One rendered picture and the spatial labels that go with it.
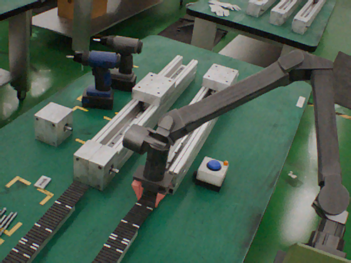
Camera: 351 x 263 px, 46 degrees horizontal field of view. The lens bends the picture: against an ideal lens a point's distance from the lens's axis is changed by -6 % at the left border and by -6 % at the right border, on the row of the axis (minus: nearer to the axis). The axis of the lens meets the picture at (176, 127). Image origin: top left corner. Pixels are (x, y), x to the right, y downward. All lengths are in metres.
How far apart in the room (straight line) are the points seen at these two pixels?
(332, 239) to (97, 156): 0.68
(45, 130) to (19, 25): 1.63
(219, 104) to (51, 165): 0.56
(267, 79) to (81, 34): 2.71
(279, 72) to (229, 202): 0.42
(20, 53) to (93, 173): 1.91
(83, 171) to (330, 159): 0.69
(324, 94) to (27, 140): 0.95
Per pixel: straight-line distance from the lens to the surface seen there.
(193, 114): 1.15
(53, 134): 1.44
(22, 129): 1.56
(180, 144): 1.43
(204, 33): 3.10
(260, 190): 1.42
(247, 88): 1.17
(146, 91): 1.56
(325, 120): 1.15
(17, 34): 3.05
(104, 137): 1.38
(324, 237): 1.06
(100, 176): 1.27
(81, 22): 3.71
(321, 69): 1.20
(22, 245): 1.11
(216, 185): 1.35
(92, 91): 1.65
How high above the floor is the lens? 1.64
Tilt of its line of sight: 32 degrees down
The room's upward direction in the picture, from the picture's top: 10 degrees clockwise
